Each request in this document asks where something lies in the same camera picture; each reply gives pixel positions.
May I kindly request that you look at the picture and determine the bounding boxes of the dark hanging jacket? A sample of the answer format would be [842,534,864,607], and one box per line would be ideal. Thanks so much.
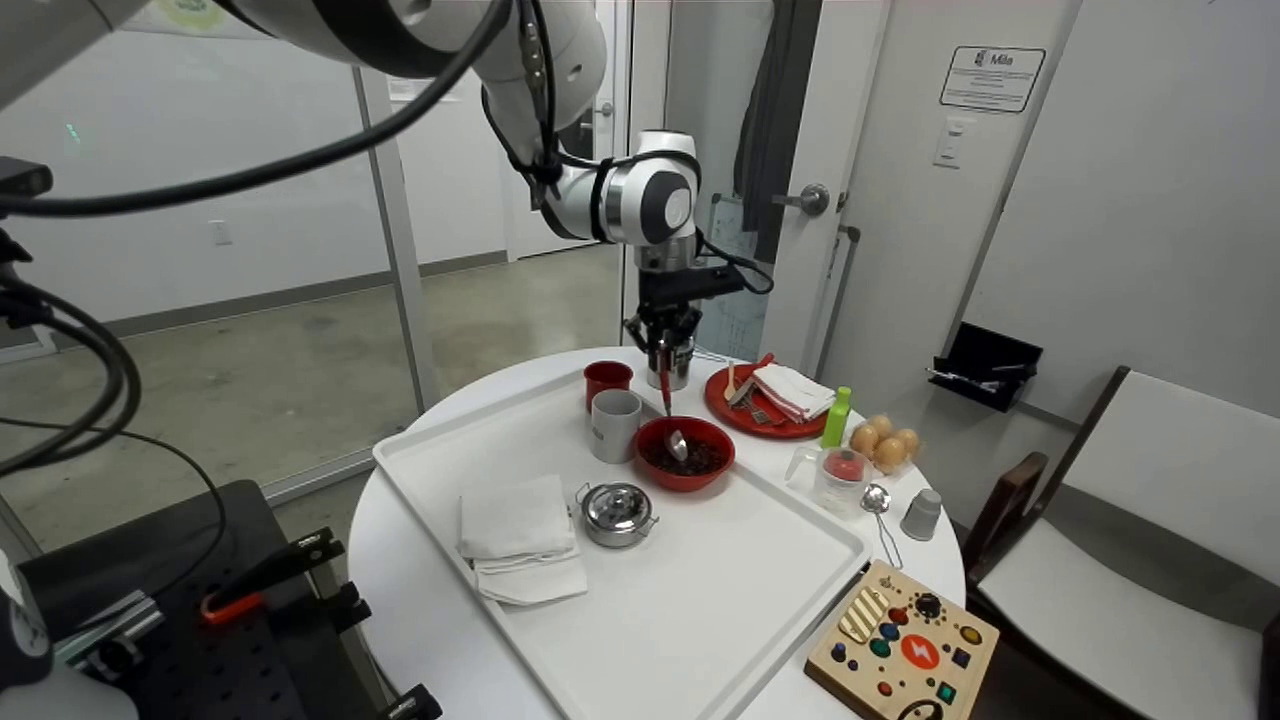
[732,0,823,264]

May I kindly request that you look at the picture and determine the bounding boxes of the white mug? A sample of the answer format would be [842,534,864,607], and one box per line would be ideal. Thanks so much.
[587,386,643,464]

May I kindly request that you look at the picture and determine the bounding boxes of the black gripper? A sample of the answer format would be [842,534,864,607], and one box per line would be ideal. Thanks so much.
[628,269,746,377]

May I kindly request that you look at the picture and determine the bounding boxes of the round steel lidded tin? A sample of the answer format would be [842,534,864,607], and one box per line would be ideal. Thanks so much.
[576,484,657,547]

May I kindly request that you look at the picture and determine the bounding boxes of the black tray on floor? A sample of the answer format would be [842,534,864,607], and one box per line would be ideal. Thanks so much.
[932,322,1046,411]

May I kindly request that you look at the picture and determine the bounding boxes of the metal ladle spoon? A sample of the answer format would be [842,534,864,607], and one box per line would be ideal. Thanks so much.
[864,484,904,568]

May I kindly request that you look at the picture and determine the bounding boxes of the red mug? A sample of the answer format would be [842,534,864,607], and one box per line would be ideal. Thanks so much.
[584,360,631,409]

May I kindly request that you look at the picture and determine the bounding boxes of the red bowl with beans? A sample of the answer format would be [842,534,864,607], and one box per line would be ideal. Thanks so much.
[631,414,737,492]

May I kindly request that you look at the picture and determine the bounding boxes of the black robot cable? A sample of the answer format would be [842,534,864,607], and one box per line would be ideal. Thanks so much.
[0,0,518,484]

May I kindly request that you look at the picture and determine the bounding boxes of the white plastic tray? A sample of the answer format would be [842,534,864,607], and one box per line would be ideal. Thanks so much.
[371,377,864,720]

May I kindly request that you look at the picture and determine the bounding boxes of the red handled metal spoon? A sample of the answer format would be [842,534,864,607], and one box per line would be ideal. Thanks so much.
[657,354,689,472]

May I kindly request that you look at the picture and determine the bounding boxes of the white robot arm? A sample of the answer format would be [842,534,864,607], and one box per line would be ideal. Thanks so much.
[0,0,746,371]

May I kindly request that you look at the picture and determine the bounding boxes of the wooden button board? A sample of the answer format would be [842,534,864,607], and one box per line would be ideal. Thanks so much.
[806,561,1002,720]

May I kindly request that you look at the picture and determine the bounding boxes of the black orange clamp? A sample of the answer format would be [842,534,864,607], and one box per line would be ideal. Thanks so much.
[201,529,345,629]

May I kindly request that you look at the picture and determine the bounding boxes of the green bottle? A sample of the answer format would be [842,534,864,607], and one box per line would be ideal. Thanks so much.
[822,383,854,451]

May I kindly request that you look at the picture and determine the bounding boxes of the folded white cloth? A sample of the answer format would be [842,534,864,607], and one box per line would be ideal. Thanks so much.
[457,477,587,607]

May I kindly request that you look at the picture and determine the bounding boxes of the white seat chair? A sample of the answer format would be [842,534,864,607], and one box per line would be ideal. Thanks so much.
[975,366,1280,720]

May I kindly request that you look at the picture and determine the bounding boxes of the silver door handle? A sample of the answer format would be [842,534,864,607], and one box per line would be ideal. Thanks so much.
[771,184,833,215]

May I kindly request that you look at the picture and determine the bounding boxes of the small steel pot with lid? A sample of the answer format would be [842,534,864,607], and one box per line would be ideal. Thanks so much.
[653,347,693,393]

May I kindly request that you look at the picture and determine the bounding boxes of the white red striped napkin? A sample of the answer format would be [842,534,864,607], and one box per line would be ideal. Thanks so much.
[751,364,835,419]

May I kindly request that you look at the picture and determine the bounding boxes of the small leaning whiteboard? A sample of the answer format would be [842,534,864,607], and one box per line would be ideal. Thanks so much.
[696,191,769,360]

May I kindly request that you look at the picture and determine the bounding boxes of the eggs in clear carton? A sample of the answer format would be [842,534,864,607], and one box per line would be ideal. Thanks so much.
[847,414,922,477]

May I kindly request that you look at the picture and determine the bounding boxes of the wall notice sign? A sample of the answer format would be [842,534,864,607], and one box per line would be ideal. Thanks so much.
[942,42,1049,116]

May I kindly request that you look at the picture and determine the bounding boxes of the black mounting table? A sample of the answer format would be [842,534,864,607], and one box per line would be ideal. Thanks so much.
[0,480,444,720]

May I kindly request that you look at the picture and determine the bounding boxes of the red plate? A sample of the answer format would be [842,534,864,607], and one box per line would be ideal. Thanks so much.
[706,364,823,441]

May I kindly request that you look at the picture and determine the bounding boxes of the white door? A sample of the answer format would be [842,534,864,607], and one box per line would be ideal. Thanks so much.
[761,0,1081,411]

